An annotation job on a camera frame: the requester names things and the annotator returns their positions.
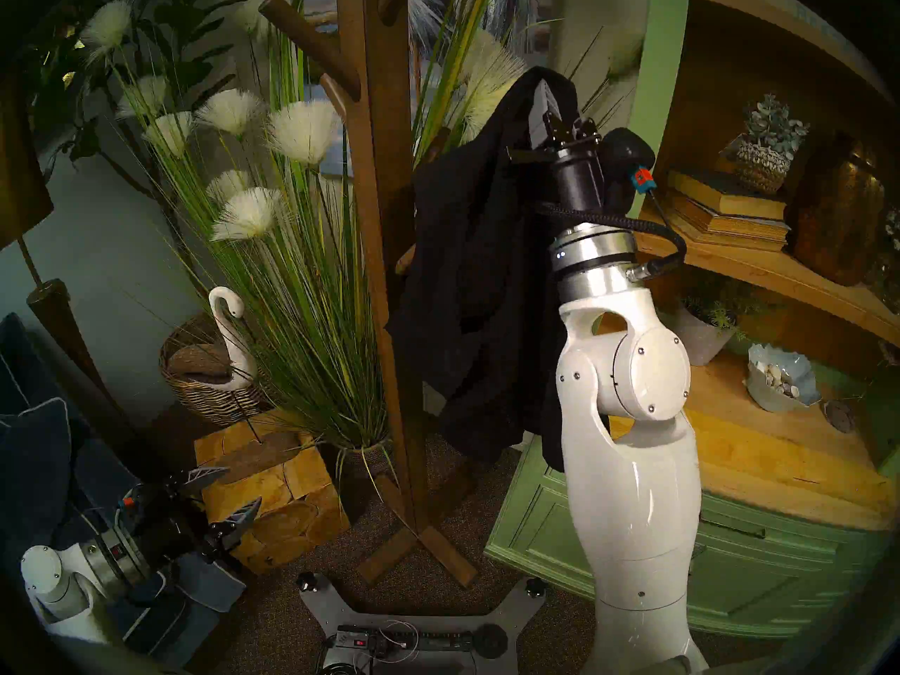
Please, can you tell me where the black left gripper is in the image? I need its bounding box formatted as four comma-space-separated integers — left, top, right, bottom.
141, 466, 262, 563

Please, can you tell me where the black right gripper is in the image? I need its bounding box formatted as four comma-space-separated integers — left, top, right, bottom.
532, 79, 607, 216

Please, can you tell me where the black jacket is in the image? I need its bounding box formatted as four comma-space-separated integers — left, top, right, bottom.
387, 67, 584, 470

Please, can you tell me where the brown wooden coat rack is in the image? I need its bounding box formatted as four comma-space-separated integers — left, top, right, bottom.
257, 0, 480, 589

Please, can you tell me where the brown wooden stand base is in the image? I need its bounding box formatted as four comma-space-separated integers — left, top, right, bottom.
214, 431, 303, 484

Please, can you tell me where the wooden log block stool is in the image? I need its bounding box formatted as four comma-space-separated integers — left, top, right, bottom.
194, 408, 351, 576

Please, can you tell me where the wicker basket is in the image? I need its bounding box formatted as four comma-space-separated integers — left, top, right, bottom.
159, 314, 264, 427

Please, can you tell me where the dark blue sofa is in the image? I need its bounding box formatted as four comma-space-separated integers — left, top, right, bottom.
0, 314, 247, 671

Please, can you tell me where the woven plant pot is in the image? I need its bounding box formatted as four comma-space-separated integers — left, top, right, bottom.
330, 438, 394, 479

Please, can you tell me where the white swan figurine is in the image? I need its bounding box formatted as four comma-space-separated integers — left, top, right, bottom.
167, 287, 258, 392

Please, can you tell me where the dark covered old book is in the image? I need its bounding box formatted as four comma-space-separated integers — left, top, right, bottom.
666, 169, 787, 221

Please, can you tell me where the tall grass with white pompons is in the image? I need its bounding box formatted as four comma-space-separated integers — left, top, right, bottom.
79, 0, 644, 463

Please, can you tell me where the blue piped cushion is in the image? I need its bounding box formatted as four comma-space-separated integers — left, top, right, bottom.
0, 398, 73, 562

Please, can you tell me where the thick tan old book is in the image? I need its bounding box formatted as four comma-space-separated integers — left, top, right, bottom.
656, 202, 788, 252

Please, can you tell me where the succulent in woven pot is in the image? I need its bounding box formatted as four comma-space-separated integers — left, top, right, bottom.
724, 94, 811, 196

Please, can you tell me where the small plant in grey pot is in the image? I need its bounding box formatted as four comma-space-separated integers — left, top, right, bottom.
664, 273, 767, 366

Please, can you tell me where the pale blue lettered book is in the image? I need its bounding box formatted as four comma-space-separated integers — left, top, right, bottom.
710, 0, 844, 49

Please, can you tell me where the brown ceramic vase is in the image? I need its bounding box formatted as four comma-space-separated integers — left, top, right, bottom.
785, 132, 887, 286

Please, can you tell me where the pale blue shell bowl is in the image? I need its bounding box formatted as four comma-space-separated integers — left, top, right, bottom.
745, 343, 822, 413

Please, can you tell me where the brass floor lamp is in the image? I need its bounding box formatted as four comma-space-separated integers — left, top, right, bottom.
0, 48, 134, 435

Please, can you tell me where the dark leafy green plant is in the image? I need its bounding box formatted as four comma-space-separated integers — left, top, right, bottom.
28, 0, 247, 274

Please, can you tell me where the green wooden shelf cabinet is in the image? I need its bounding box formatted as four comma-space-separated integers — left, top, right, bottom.
485, 0, 900, 639

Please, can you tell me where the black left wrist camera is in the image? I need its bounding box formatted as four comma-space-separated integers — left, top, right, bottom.
116, 489, 169, 535

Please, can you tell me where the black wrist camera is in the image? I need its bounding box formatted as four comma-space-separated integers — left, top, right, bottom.
601, 127, 658, 214
116, 489, 169, 535

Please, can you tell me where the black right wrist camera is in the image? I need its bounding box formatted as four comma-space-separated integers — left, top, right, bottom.
601, 127, 658, 214

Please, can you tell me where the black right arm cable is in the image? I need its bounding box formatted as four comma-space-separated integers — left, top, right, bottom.
534, 201, 688, 282

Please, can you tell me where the wall painting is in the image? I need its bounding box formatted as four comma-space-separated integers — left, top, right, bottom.
302, 0, 556, 182

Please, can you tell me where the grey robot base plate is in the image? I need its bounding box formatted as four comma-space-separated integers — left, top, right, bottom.
295, 572, 548, 675

